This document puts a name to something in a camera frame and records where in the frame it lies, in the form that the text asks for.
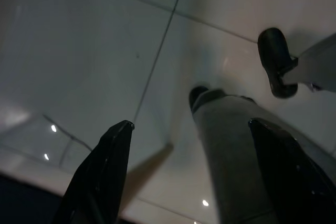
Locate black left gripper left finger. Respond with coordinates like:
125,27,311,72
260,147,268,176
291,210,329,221
52,120,135,224

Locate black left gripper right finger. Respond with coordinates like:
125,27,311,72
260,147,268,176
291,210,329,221
248,118,336,224

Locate grey robot left leg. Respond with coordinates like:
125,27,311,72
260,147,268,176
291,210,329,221
193,89,336,224

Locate grey robot leg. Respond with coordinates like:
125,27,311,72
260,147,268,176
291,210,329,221
283,33,336,91
193,89,336,224

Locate dark blue furniture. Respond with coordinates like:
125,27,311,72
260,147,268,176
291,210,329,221
0,175,66,224

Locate grey robot right leg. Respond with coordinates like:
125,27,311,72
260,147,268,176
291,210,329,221
283,33,336,91

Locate black robot left foot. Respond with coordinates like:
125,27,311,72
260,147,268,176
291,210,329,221
188,85,210,116

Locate black robot foot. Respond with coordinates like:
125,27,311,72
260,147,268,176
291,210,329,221
257,27,299,99
188,85,210,116

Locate black robot right foot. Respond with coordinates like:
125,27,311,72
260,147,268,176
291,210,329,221
257,27,299,99

